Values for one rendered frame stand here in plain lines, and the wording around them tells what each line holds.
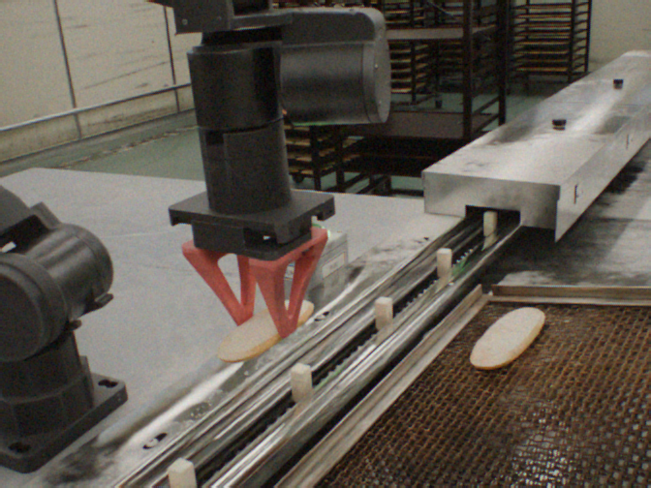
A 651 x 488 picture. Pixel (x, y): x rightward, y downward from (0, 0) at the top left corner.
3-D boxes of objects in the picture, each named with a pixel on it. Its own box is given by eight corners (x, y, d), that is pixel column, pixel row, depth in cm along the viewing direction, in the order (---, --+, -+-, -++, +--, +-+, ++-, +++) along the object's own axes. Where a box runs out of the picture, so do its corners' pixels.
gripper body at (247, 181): (228, 205, 55) (215, 109, 52) (339, 220, 50) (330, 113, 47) (168, 232, 50) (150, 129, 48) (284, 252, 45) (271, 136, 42)
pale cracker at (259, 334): (287, 300, 58) (285, 287, 57) (325, 308, 56) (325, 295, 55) (202, 356, 50) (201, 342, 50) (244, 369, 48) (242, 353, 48)
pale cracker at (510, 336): (511, 312, 60) (509, 299, 59) (555, 314, 57) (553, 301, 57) (458, 367, 52) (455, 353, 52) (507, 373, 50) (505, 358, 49)
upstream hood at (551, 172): (628, 77, 191) (630, 45, 188) (701, 79, 181) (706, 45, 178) (422, 224, 95) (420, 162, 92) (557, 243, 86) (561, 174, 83)
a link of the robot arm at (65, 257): (31, 335, 63) (-9, 366, 59) (5, 228, 60) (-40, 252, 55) (122, 342, 61) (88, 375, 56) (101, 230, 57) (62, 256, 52)
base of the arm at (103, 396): (65, 378, 69) (-43, 449, 59) (48, 303, 66) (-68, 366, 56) (133, 396, 65) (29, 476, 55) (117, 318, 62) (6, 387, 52)
